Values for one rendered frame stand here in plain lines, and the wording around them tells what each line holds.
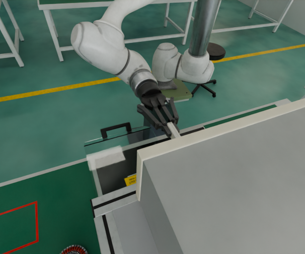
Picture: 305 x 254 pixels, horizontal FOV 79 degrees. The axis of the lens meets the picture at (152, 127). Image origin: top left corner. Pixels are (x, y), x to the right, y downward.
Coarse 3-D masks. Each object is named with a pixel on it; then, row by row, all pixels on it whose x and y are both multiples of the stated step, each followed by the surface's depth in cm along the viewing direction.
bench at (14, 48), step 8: (0, 0) 220; (8, 8) 266; (0, 24) 215; (16, 24) 283; (16, 32) 279; (8, 40) 229; (16, 40) 264; (16, 48) 251; (0, 56) 239; (8, 56) 242; (16, 56) 246
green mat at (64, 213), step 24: (72, 168) 89; (0, 192) 79; (24, 192) 80; (48, 192) 81; (72, 192) 82; (0, 216) 74; (24, 216) 74; (48, 216) 75; (72, 216) 76; (0, 240) 68; (24, 240) 69; (48, 240) 70; (72, 240) 70; (96, 240) 71
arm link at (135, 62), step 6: (132, 54) 63; (138, 54) 67; (132, 60) 62; (138, 60) 64; (144, 60) 67; (126, 66) 61; (132, 66) 62; (138, 66) 63; (144, 66) 65; (120, 72) 62; (126, 72) 63; (132, 72) 63; (120, 78) 66; (126, 78) 65
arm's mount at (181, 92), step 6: (180, 84) 135; (162, 90) 128; (168, 90) 128; (174, 90) 129; (180, 90) 129; (186, 90) 130; (168, 96) 124; (174, 96) 124; (180, 96) 124; (186, 96) 126
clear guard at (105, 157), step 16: (144, 128) 69; (96, 144) 61; (112, 144) 62; (128, 144) 62; (144, 144) 63; (96, 160) 58; (112, 160) 58; (128, 160) 59; (96, 176) 54; (112, 176) 55; (128, 176) 55; (96, 192) 51
